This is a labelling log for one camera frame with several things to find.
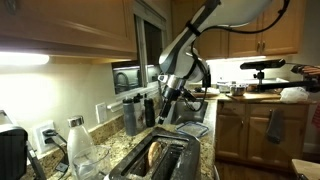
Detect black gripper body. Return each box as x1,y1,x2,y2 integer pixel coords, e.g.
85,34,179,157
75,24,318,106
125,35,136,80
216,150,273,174
163,87,183,105

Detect toasted bread slice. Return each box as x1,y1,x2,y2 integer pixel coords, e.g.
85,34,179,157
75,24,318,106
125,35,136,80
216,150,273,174
147,141,163,169

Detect stainless steel two-slot toaster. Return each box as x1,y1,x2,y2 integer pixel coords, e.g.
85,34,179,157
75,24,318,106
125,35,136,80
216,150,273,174
104,128,202,180

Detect stainless steel sink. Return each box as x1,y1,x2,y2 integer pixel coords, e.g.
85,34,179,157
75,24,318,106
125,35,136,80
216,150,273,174
173,98,209,126

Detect clear plastic container lid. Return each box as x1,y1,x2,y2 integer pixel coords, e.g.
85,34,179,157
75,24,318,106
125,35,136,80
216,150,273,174
174,120,210,139

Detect grey water bottle black cap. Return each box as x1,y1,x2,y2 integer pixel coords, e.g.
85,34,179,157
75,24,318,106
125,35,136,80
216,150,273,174
122,97,138,137

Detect thin wooden cutting board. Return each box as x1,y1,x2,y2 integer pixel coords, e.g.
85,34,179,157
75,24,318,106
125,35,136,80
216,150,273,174
191,91,219,99

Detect tall black grinder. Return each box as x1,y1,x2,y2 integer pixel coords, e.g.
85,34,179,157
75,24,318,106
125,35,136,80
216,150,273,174
202,64,212,88

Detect clear food container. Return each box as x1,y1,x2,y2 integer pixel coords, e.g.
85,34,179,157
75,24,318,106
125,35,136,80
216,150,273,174
216,80,234,94

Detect small metal bowl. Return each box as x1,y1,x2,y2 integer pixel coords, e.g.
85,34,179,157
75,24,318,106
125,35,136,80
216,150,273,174
229,85,247,97

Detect dim under-cabinet light strip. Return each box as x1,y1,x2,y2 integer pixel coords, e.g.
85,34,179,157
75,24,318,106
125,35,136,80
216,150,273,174
206,55,268,63

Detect wooden lower cabinet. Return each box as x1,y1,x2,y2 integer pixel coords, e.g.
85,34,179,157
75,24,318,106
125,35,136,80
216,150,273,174
214,99,316,169

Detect thick wooden cutting board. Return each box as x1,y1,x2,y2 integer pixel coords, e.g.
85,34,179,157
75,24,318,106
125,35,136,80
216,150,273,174
226,92,282,103

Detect clear glass measuring cup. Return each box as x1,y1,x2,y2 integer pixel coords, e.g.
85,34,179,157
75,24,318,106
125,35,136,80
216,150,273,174
72,144,112,180

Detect clear glass bottle silver cap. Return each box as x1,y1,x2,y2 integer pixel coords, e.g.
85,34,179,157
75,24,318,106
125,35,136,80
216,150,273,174
66,115,96,168

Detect dark hanging dish towel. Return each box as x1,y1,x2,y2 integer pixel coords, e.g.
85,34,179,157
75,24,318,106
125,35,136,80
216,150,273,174
265,109,285,145

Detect wooden corner upper cabinet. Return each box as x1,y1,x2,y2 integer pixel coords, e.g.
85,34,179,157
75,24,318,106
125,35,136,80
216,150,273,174
171,0,306,59

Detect white plastic bag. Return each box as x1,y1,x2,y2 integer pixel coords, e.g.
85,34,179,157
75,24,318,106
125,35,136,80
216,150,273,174
279,87,310,103

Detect bright under-cabinet light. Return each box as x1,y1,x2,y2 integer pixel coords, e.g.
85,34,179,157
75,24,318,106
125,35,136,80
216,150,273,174
0,51,50,67

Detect light wooden stool top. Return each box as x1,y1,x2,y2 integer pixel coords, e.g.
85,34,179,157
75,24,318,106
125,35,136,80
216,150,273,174
291,158,320,180

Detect black coffee maker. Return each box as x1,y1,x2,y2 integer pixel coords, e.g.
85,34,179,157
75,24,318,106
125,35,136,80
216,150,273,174
0,109,46,180

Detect kitchen window white frame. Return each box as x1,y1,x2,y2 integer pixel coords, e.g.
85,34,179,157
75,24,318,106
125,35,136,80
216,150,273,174
111,13,168,99

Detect white light switch plate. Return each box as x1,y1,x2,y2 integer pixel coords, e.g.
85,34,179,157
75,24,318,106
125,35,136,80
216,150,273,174
95,102,108,124

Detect black stereo camera bar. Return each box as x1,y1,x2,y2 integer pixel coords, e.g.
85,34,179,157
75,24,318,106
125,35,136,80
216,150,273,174
239,58,287,71

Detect black power plug cable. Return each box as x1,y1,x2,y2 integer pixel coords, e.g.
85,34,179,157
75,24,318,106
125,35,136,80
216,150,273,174
42,129,69,173

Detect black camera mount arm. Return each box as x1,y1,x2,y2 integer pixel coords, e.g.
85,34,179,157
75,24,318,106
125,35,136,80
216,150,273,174
252,69,320,93

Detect white wall outlet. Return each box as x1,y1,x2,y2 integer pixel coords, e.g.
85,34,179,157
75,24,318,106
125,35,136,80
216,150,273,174
33,120,58,154

